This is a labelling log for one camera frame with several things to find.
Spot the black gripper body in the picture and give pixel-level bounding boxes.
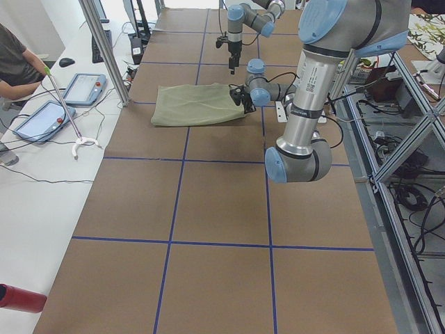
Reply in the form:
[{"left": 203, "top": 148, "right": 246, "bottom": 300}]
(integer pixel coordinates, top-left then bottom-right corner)
[
  {"left": 229, "top": 86, "right": 256, "bottom": 113},
  {"left": 228, "top": 41, "right": 242, "bottom": 67}
]

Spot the olive green long-sleeve shirt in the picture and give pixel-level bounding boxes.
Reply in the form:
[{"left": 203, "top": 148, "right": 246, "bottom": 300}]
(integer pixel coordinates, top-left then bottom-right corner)
[{"left": 151, "top": 83, "right": 245, "bottom": 127}]

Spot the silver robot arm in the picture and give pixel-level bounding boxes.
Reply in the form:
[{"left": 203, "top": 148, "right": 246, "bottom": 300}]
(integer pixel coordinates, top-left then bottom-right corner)
[
  {"left": 230, "top": 1, "right": 411, "bottom": 183},
  {"left": 225, "top": 1, "right": 286, "bottom": 74}
]

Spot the black keyboard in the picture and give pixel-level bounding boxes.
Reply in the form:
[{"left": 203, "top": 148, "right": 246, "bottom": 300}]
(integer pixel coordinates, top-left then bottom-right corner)
[{"left": 91, "top": 29, "right": 113, "bottom": 64}]

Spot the upper teach pendant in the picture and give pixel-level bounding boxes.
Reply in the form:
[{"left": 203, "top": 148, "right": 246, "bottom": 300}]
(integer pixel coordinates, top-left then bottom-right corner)
[{"left": 63, "top": 73, "right": 106, "bottom": 107}]

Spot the teach pendant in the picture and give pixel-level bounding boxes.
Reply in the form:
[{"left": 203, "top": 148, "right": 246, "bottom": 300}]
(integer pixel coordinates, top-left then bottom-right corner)
[
  {"left": 13, "top": 101, "right": 70, "bottom": 143},
  {"left": 63, "top": 73, "right": 106, "bottom": 107}
]

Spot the black computer mouse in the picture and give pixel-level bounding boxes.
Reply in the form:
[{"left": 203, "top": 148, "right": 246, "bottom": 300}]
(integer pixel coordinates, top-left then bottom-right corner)
[{"left": 58, "top": 57, "right": 75, "bottom": 67}]

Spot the metal reacher grabber tool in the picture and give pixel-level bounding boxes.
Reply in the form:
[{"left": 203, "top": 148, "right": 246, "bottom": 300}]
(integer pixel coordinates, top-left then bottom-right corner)
[{"left": 44, "top": 66, "right": 102, "bottom": 160}]

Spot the lower teach pendant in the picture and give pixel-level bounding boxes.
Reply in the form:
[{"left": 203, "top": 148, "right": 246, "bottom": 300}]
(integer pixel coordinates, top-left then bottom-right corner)
[{"left": 13, "top": 101, "right": 70, "bottom": 143}]

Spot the person in dark shirt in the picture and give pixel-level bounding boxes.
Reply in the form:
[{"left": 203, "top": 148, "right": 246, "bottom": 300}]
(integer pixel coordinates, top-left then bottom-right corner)
[{"left": 1, "top": 24, "right": 46, "bottom": 100}]

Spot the red bottle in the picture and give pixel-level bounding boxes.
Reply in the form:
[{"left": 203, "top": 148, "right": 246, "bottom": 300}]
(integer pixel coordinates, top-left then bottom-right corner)
[{"left": 1, "top": 284, "right": 47, "bottom": 313}]

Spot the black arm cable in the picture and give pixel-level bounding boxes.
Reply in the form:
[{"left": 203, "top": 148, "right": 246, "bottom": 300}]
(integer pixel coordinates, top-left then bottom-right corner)
[
  {"left": 217, "top": 0, "right": 261, "bottom": 47},
  {"left": 227, "top": 71, "right": 345, "bottom": 150}
]

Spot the aluminium frame post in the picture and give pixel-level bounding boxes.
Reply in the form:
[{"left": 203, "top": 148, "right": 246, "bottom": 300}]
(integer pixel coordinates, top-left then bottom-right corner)
[{"left": 79, "top": 0, "right": 129, "bottom": 106}]

